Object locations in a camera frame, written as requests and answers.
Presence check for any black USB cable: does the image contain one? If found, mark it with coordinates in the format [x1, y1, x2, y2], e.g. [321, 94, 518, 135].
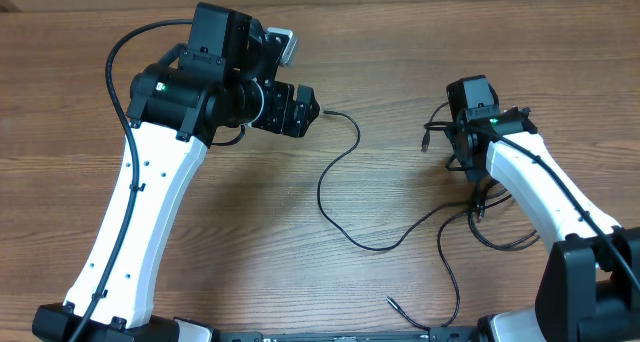
[419, 100, 542, 252]

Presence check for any black thin cable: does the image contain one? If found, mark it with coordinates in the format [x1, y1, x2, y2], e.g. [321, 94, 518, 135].
[316, 109, 481, 332]

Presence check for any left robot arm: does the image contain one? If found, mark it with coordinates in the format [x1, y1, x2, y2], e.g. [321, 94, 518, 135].
[32, 3, 320, 342]

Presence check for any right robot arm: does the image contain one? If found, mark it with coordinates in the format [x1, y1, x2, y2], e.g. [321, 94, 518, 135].
[445, 75, 639, 341]

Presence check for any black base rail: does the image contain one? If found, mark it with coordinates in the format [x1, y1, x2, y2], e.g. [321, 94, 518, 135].
[189, 321, 486, 342]

